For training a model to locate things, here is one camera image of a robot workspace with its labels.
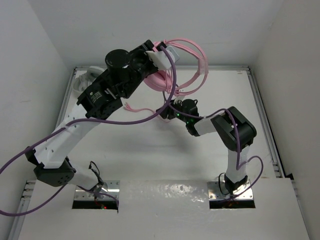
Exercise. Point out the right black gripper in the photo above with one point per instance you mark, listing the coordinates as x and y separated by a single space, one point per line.
167 111

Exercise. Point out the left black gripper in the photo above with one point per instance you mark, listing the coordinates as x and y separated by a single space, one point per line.
140 52

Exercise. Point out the pink headphones with cable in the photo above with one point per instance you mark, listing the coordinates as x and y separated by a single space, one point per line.
162 81

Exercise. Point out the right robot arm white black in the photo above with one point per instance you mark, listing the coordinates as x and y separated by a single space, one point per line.
234 129

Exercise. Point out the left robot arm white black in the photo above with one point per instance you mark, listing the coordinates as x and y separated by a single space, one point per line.
53 166

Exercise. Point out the white grey headphones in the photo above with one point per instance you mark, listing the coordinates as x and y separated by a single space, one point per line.
84 80

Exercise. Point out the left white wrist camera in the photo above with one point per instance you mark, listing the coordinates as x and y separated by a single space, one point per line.
160 59

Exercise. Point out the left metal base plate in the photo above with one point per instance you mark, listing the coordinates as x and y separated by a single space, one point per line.
110 191

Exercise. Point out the metal base plate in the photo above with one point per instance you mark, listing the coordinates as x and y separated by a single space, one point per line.
110 191
218 192

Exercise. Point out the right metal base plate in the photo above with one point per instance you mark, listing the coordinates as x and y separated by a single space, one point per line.
218 192

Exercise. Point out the aluminium table frame rail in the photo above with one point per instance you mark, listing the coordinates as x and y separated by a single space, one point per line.
163 173

